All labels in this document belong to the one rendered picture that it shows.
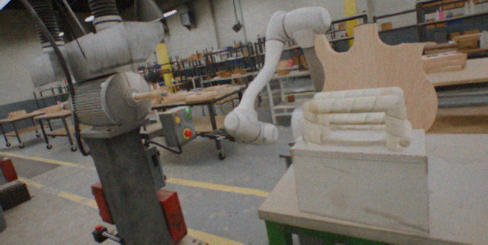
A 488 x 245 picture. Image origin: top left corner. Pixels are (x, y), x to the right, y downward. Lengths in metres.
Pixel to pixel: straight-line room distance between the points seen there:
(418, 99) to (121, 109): 1.13
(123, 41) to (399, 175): 0.89
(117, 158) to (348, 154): 1.12
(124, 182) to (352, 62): 1.19
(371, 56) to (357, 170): 0.42
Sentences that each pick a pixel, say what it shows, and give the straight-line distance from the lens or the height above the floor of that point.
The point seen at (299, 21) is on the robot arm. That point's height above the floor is 1.45.
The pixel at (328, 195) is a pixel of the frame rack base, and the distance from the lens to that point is 0.63.
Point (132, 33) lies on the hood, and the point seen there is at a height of 1.49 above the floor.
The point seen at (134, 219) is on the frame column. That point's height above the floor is 0.62.
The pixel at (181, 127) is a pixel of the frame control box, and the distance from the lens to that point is 1.43.
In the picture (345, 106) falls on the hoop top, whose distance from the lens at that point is 0.55.
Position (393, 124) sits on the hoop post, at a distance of 0.55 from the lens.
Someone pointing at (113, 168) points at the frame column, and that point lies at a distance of 1.41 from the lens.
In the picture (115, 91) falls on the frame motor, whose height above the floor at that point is 1.29.
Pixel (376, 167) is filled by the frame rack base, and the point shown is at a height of 1.07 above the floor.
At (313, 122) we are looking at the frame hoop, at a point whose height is 1.16.
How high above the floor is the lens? 1.33
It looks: 11 degrees down
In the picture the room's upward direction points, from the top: 11 degrees counter-clockwise
